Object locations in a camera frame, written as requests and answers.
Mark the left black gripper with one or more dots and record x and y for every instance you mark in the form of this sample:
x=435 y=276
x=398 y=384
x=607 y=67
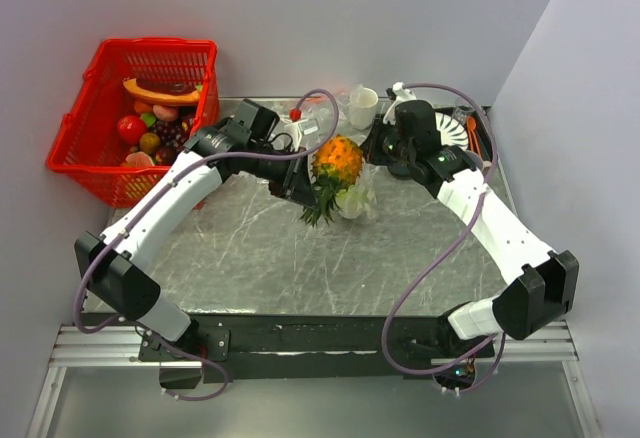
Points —
x=300 y=187

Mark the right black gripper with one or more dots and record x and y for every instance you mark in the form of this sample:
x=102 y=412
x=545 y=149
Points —
x=389 y=126

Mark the toy pineapple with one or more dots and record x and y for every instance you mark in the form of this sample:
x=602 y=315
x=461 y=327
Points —
x=335 y=168

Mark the polka dot zip bag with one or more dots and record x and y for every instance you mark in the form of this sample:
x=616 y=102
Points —
x=359 y=202

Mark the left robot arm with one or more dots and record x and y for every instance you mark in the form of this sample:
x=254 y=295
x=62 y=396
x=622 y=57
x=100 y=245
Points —
x=114 y=264

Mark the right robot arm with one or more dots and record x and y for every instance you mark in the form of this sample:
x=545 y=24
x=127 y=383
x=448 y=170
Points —
x=540 y=283

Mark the crumpled clear bag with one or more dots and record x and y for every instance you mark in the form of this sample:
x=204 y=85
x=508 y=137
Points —
x=319 y=107

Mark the striped white plate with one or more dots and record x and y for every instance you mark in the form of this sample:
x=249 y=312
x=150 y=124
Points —
x=452 y=133

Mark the clear glass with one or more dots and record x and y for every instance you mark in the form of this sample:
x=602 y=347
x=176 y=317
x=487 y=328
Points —
x=462 y=111

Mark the orange spoon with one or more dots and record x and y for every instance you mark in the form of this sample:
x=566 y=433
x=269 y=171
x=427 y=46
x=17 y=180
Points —
x=473 y=139

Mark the black tray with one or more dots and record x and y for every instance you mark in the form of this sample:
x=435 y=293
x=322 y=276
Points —
x=480 y=133

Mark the toy grapes bunch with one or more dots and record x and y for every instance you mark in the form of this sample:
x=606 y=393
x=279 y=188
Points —
x=174 y=134

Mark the toy peach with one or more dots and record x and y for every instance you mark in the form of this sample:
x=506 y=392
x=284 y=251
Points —
x=165 y=113

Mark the toy papaya slice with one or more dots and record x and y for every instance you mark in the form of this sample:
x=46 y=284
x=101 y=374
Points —
x=167 y=94

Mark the toy red apple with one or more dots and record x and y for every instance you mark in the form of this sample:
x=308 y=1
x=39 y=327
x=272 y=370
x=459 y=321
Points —
x=130 y=128

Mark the red plastic basket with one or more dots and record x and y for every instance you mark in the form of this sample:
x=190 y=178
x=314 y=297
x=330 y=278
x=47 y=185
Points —
x=140 y=101

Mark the black base frame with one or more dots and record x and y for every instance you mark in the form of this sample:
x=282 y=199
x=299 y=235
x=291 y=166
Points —
x=251 y=346

